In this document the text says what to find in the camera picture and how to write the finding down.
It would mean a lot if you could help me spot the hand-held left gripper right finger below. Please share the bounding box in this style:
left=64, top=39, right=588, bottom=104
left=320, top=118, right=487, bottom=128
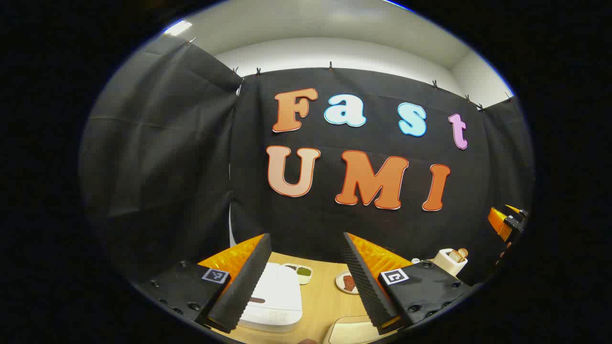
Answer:
left=341, top=232, right=471, bottom=335

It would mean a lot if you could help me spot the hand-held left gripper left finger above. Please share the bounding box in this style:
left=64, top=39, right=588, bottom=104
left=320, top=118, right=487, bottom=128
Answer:
left=139, top=233, right=272, bottom=334

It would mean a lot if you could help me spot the white rice cooker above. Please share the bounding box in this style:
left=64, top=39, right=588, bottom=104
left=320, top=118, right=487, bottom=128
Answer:
left=238, top=262, right=303, bottom=333

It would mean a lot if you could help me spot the round white plate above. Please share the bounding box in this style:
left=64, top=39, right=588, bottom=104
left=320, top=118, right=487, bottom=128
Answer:
left=335, top=270, right=359, bottom=295

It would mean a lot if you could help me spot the clear plastic container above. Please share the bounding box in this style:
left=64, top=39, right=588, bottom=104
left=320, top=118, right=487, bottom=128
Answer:
left=323, top=315, right=385, bottom=344

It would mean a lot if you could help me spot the divided white seasoning dish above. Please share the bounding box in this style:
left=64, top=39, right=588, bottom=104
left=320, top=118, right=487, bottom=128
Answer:
left=282, top=263, right=313, bottom=285

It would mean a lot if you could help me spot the white toaster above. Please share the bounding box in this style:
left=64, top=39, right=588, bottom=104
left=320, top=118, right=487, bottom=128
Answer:
left=433, top=248, right=468, bottom=278

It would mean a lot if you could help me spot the row of backdrop clips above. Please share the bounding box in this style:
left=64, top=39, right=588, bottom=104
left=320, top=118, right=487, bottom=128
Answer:
left=186, top=37, right=514, bottom=113

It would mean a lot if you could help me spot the ceiling light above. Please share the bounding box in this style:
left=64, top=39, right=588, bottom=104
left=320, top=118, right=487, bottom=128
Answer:
left=164, top=19, right=193, bottom=36

